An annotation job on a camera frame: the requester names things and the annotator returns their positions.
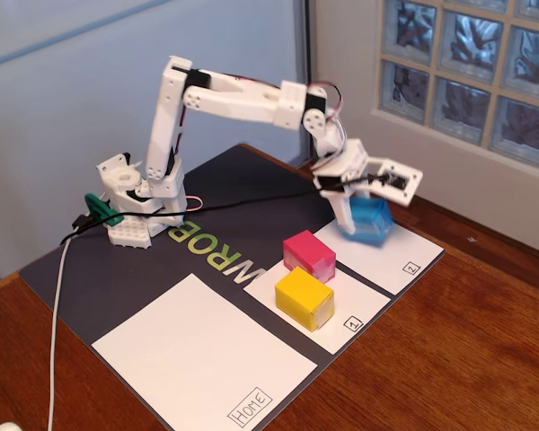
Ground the white paper sheet marked 2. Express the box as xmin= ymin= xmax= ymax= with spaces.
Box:
xmin=314 ymin=203 xmax=445 ymax=296

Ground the blue paper box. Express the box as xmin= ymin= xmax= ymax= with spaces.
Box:
xmin=340 ymin=197 xmax=394 ymax=247

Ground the white paper sheet marked home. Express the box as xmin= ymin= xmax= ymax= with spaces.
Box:
xmin=91 ymin=272 xmax=319 ymax=431

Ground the grey metal frame post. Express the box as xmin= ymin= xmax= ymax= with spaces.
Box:
xmin=291 ymin=0 xmax=320 ymax=167

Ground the white cable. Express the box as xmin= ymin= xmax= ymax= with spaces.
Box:
xmin=47 ymin=240 xmax=71 ymax=431

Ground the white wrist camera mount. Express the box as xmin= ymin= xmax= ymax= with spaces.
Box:
xmin=363 ymin=156 xmax=424 ymax=207

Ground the pink paper box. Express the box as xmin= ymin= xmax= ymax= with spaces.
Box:
xmin=282 ymin=229 xmax=337 ymax=284

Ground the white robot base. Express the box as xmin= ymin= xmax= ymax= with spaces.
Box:
xmin=96 ymin=152 xmax=190 ymax=251

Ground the dark grey printed mat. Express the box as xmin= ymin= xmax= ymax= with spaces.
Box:
xmin=18 ymin=143 xmax=446 ymax=431

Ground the glass block window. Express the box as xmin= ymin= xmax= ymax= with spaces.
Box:
xmin=370 ymin=0 xmax=539 ymax=174

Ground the yellow paper box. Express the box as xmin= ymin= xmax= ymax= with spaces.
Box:
xmin=274 ymin=266 xmax=335 ymax=332

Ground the green table clamp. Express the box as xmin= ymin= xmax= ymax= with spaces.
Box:
xmin=84 ymin=192 xmax=126 ymax=227

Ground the black camera cable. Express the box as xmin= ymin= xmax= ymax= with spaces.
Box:
xmin=60 ymin=172 xmax=408 ymax=246

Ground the white paper sheet marked 1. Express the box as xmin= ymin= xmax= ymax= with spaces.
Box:
xmin=242 ymin=255 xmax=392 ymax=356

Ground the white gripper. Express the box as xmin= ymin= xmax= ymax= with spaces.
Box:
xmin=312 ymin=138 xmax=372 ymax=235

